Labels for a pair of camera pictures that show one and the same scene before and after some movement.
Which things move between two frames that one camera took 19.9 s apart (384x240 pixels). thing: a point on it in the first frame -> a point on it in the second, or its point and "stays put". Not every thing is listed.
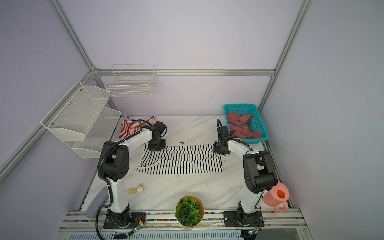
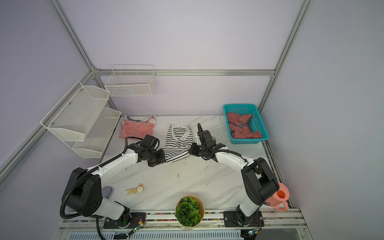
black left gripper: x=151 y=148 -> x=161 y=159
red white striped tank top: x=130 y=126 stays put
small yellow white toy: x=139 y=189 stays put
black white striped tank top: x=190 y=158 -> x=178 y=141
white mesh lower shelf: x=99 y=134 stays put
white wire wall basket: x=131 y=80 stays put
